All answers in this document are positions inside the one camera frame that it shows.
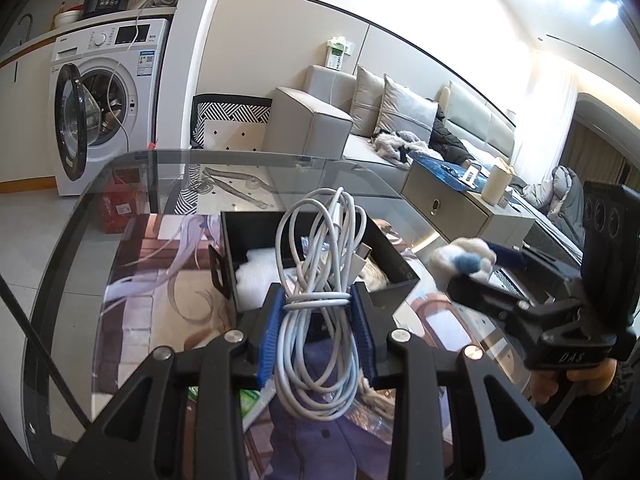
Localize white curtain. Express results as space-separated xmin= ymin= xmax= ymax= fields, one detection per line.
xmin=537 ymin=50 xmax=581 ymax=171

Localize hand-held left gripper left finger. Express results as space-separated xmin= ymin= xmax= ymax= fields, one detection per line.
xmin=52 ymin=282 xmax=287 ymax=480

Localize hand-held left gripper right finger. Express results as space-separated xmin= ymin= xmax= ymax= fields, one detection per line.
xmin=350 ymin=284 xmax=582 ymax=480

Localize white green wall device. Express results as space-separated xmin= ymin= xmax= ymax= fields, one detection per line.
xmin=325 ymin=35 xmax=352 ymax=71

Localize white paper roll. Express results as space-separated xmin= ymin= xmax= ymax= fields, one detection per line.
xmin=481 ymin=157 xmax=513 ymax=206

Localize white foam wrap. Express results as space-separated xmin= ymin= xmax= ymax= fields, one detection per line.
xmin=235 ymin=247 xmax=286 ymax=306

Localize white washing machine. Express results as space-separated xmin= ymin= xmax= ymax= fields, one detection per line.
xmin=48 ymin=18 xmax=168 ymax=197

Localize grey sofa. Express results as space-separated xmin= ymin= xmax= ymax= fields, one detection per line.
xmin=263 ymin=64 xmax=516 ymax=181

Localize grey coffee table with drawer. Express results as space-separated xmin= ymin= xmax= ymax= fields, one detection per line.
xmin=401 ymin=152 xmax=536 ymax=241

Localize white plush toy blue patch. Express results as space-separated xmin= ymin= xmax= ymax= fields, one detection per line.
xmin=431 ymin=238 xmax=497 ymax=291

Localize red plastic bag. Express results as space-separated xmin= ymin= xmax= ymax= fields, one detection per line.
xmin=99 ymin=142 xmax=153 ymax=236

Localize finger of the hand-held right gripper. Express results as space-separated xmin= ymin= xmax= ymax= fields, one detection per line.
xmin=485 ymin=241 xmax=576 ymax=286
xmin=446 ymin=272 xmax=548 ymax=342

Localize black cardboard box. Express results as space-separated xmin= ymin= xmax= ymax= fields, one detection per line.
xmin=209 ymin=209 xmax=420 ymax=333

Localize grey furry cloth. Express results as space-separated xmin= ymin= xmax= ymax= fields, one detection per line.
xmin=372 ymin=130 xmax=431 ymax=163

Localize printed cartoon table mat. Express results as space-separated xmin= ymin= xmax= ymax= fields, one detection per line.
xmin=95 ymin=212 xmax=536 ymax=480

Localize black patterned chair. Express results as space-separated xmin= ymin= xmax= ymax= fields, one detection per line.
xmin=190 ymin=94 xmax=273 ymax=151

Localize grey cushion with stripe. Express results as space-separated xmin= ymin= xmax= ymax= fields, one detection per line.
xmin=372 ymin=74 xmax=440 ymax=143

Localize person's right hand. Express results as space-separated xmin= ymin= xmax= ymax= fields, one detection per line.
xmin=529 ymin=360 xmax=617 ymax=408

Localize grey padded quilt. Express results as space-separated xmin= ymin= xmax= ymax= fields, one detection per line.
xmin=520 ymin=165 xmax=586 ymax=251

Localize clear bag with beige item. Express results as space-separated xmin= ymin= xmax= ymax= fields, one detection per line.
xmin=345 ymin=375 xmax=401 ymax=433

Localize white charging cable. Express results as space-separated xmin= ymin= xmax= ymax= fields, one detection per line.
xmin=274 ymin=187 xmax=375 ymax=421

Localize green and white packet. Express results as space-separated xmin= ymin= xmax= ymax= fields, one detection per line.
xmin=239 ymin=380 xmax=276 ymax=428

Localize white kitchen counter cabinet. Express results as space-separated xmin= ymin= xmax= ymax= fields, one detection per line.
xmin=0 ymin=27 xmax=56 ymax=183

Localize blue mat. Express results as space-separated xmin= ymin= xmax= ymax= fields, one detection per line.
xmin=410 ymin=152 xmax=493 ymax=191

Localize black jacket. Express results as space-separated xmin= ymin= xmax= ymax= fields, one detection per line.
xmin=429 ymin=105 xmax=473 ymax=166

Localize plain grey cushion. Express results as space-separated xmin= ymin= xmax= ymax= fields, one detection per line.
xmin=348 ymin=65 xmax=386 ymax=138

